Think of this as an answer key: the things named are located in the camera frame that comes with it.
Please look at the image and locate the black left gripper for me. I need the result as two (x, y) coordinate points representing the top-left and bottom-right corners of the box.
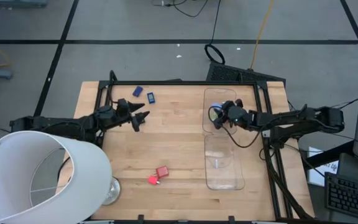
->
(116, 98), (151, 133)

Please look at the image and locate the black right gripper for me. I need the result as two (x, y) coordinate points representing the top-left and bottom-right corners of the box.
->
(213, 99), (252, 130)

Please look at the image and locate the red square charger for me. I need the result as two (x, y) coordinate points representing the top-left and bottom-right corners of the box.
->
(155, 166), (170, 179)

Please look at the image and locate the clear plastic tray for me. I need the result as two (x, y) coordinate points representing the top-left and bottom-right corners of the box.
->
(204, 133), (246, 191)
(202, 87), (238, 136)

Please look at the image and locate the black mesh panel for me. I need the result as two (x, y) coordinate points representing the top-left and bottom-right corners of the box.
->
(206, 61), (287, 85)

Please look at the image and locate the white lampshade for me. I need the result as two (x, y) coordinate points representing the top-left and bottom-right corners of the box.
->
(0, 129), (113, 224)

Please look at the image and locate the glass lamp base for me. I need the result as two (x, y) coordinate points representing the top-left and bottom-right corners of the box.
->
(102, 176), (122, 206)

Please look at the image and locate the black stand leg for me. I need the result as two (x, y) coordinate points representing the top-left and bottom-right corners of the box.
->
(303, 139), (354, 170)

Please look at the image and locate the white paper sheet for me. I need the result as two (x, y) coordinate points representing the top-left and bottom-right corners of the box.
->
(308, 146), (339, 187)

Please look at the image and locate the dark grey case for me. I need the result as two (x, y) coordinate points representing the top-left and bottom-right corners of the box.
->
(336, 152), (358, 187)

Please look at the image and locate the black keyboard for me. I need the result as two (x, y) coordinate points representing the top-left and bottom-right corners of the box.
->
(324, 172), (358, 222)

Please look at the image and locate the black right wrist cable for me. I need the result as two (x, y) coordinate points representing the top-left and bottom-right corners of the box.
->
(208, 105), (263, 149)

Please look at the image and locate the black aluminium table frame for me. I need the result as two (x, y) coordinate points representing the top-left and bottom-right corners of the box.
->
(92, 70), (316, 223)

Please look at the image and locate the black coiled cable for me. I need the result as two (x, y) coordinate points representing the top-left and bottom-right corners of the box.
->
(204, 0), (227, 65)

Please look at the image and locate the black floor cable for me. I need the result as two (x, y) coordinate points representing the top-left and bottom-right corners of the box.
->
(152, 0), (210, 18)

